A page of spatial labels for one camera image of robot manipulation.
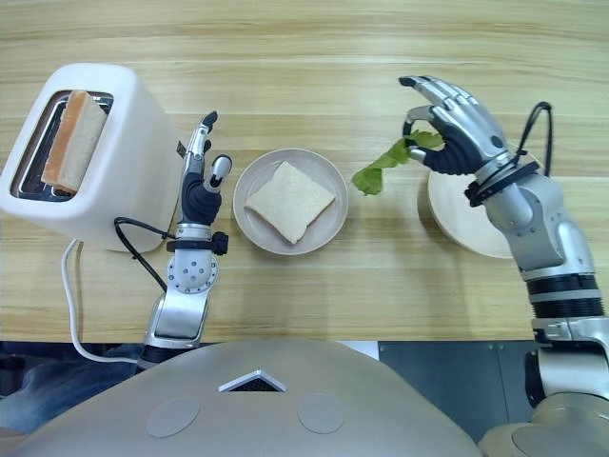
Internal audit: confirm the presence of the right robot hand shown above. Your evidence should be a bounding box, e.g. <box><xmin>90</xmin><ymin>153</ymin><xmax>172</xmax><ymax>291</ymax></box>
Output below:
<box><xmin>398</xmin><ymin>74</ymin><xmax>520</xmax><ymax>185</ymax></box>

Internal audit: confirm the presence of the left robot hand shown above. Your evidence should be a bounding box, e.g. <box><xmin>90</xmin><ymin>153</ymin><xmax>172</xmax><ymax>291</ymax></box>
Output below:
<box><xmin>176</xmin><ymin>110</ymin><xmax>233</xmax><ymax>241</ymax></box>

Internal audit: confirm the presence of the green lettuce leaf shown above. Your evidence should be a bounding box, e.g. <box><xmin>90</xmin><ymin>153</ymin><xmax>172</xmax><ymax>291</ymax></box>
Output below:
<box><xmin>350</xmin><ymin>129</ymin><xmax>445</xmax><ymax>197</ymax></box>

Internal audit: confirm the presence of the beige round plate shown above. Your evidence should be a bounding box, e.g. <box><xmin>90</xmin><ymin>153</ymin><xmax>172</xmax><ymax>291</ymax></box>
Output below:
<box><xmin>232</xmin><ymin>148</ymin><xmax>349</xmax><ymax>256</ymax></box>

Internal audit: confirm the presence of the cream toaster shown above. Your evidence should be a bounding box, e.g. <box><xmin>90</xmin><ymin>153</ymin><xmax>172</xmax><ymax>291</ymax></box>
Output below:
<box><xmin>0</xmin><ymin>63</ymin><xmax>187</xmax><ymax>253</ymax></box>

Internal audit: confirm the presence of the bread slice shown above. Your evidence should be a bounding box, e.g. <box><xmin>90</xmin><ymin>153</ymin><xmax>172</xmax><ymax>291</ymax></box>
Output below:
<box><xmin>244</xmin><ymin>160</ymin><xmax>337</xmax><ymax>246</ymax></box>
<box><xmin>40</xmin><ymin>89</ymin><xmax>108</xmax><ymax>194</ymax></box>

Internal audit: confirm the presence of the cream round plate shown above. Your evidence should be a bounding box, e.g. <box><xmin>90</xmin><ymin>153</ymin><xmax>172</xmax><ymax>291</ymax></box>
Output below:
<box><xmin>417</xmin><ymin>142</ymin><xmax>543</xmax><ymax>260</ymax></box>

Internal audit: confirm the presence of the robot body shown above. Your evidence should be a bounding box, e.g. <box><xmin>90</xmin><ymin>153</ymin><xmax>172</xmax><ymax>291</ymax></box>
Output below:
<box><xmin>0</xmin><ymin>338</ymin><xmax>482</xmax><ymax>457</ymax></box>

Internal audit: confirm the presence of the person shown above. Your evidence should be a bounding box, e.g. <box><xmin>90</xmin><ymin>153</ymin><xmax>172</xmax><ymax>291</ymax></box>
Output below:
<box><xmin>0</xmin><ymin>341</ymin><xmax>145</xmax><ymax>435</ymax></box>

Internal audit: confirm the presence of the black cable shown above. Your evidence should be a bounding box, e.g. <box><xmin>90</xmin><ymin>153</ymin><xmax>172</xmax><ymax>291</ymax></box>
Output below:
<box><xmin>113</xmin><ymin>216</ymin><xmax>178</xmax><ymax>292</ymax></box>
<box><xmin>514</xmin><ymin>101</ymin><xmax>555</xmax><ymax>177</ymax></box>

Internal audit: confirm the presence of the white cord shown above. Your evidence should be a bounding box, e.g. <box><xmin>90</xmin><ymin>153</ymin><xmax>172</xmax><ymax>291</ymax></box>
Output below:
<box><xmin>61</xmin><ymin>238</ymin><xmax>140</xmax><ymax>365</ymax></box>

